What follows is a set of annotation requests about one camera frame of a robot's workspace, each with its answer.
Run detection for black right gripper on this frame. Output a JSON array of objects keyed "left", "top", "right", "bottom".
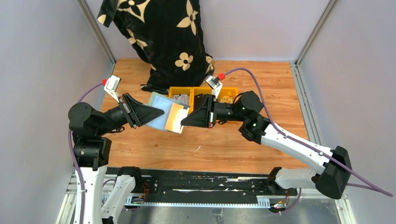
[{"left": 181, "top": 94, "right": 248, "bottom": 129}]

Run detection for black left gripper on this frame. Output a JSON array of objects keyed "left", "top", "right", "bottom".
[{"left": 97, "top": 91, "right": 164, "bottom": 134}]

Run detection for white gold credit card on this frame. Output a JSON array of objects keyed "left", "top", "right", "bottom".
[{"left": 164, "top": 103, "right": 190, "bottom": 133}]

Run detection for green leather card holder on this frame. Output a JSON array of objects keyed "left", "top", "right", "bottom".
[{"left": 146, "top": 92, "right": 181, "bottom": 132}]

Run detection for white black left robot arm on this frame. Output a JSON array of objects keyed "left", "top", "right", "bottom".
[{"left": 68, "top": 93, "right": 164, "bottom": 224}]

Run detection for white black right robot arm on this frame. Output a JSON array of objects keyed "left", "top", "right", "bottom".
[{"left": 181, "top": 91, "right": 352, "bottom": 199}]

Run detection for silver grey cards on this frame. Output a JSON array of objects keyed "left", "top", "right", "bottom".
[{"left": 172, "top": 94, "right": 190, "bottom": 105}]

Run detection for gold beige cards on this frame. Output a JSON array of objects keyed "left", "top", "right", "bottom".
[{"left": 219, "top": 96, "right": 234, "bottom": 104}]

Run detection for right yellow plastic bin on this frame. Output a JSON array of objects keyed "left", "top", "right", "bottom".
[{"left": 217, "top": 87, "right": 239, "bottom": 104}]

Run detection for left yellow plastic bin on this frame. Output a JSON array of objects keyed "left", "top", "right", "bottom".
[{"left": 169, "top": 86, "right": 193, "bottom": 108}]

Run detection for black floral blanket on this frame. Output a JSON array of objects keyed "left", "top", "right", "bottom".
[{"left": 97, "top": 0, "right": 214, "bottom": 94}]

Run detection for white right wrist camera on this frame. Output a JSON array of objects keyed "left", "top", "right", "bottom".
[{"left": 205, "top": 75, "right": 223, "bottom": 98}]

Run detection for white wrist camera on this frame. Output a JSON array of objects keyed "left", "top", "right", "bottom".
[
  {"left": 102, "top": 75, "right": 121, "bottom": 103},
  {"left": 205, "top": 75, "right": 223, "bottom": 98}
]

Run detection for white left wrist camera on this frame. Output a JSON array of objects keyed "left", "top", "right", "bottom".
[{"left": 102, "top": 75, "right": 121, "bottom": 103}]

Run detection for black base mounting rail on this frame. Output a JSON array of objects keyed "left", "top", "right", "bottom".
[{"left": 106, "top": 167, "right": 298, "bottom": 205}]

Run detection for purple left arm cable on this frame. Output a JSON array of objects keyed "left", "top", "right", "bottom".
[{"left": 68, "top": 82, "right": 118, "bottom": 224}]

